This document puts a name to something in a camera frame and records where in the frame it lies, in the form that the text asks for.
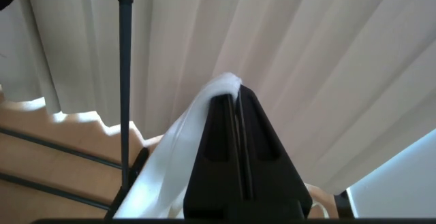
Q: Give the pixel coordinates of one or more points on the black clothes rack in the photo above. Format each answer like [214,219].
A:
[125,47]

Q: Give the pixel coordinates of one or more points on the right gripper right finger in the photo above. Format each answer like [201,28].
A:
[279,183]

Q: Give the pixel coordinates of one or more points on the white laundry basket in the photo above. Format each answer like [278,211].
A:
[326,210]

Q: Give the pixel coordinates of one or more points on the white garment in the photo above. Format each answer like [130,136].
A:
[163,169]

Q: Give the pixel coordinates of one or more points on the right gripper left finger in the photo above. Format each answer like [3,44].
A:
[211,183]

